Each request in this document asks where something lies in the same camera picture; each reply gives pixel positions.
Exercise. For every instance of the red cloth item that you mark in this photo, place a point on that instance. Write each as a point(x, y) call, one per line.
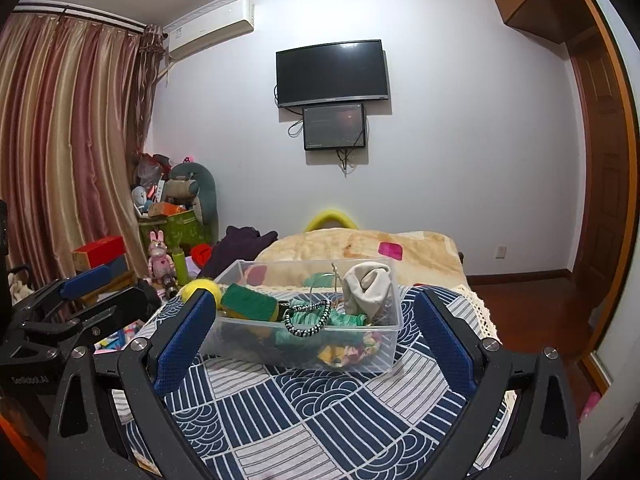
point(200, 254)

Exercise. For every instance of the red box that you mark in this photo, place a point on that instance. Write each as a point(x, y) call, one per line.
point(98, 252)

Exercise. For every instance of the dark purple clothing pile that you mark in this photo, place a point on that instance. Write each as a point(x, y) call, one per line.
point(244, 243)

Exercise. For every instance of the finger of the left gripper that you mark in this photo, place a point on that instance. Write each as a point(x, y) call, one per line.
point(135, 303)
point(86, 282)

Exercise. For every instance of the pink rabbit figurine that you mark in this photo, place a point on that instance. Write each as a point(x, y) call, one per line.
point(160, 263)

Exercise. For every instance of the green bottle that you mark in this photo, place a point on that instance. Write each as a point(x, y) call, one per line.
point(181, 269)

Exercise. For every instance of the grey green plush toy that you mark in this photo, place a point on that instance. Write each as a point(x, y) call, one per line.
point(192, 184)

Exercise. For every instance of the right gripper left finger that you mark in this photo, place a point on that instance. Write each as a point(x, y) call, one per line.
point(177, 340)

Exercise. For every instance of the black bag with chain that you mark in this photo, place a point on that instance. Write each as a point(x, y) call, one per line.
point(303, 319)

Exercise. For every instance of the wall power outlet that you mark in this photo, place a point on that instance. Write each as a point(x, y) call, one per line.
point(500, 251)

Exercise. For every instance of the clear plastic storage box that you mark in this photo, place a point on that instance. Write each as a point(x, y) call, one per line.
point(311, 280)

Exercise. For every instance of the yellow plush cushion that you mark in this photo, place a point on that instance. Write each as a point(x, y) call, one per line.
point(330, 217)

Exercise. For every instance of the green yellow sponge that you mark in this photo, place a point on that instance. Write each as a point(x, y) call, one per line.
point(241, 302)

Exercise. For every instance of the brown wooden door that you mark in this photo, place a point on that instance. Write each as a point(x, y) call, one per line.
point(608, 224)

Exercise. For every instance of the floral fabric scrunchie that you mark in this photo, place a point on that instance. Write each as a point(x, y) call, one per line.
point(351, 354)

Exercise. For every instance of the blue patterned tablecloth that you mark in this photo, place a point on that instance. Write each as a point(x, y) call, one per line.
point(251, 421)

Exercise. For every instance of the white drawstring pouch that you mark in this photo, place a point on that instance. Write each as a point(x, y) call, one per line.
point(365, 288)

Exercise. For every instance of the green cardboard box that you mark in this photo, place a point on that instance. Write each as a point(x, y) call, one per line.
point(181, 231)

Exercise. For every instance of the white air conditioner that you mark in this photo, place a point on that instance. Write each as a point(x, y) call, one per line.
point(211, 28)

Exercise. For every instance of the yellow tennis ball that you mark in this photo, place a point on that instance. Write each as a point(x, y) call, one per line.
point(201, 285)

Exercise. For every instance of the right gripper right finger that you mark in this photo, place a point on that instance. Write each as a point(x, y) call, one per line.
point(454, 345)

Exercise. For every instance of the small black wall monitor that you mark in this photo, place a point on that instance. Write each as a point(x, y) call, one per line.
point(334, 127)

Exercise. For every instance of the wall mounted black television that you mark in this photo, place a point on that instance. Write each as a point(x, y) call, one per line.
point(338, 72)

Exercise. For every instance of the striped red gold curtain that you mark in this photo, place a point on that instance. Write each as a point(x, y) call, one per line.
point(76, 101)

